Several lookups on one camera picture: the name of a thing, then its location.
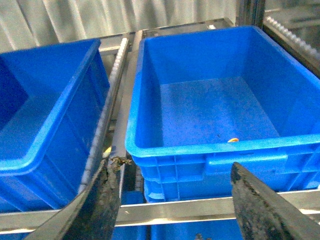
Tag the steel front shelf rail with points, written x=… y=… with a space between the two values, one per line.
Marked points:
x=199 y=210

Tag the white roller track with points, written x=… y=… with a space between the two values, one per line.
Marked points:
x=96 y=150

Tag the blue bin with buttons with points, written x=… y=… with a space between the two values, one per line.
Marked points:
x=51 y=101

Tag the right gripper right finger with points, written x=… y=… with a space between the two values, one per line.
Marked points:
x=263 y=214

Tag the lower blue bin right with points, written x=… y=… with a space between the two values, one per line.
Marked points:
x=202 y=230

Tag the empty blue bin right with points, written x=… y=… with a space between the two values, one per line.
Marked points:
x=195 y=91

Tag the yellow mushroom push button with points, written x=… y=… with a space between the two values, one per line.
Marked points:
x=233 y=140

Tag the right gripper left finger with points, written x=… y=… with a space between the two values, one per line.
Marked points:
x=92 y=214

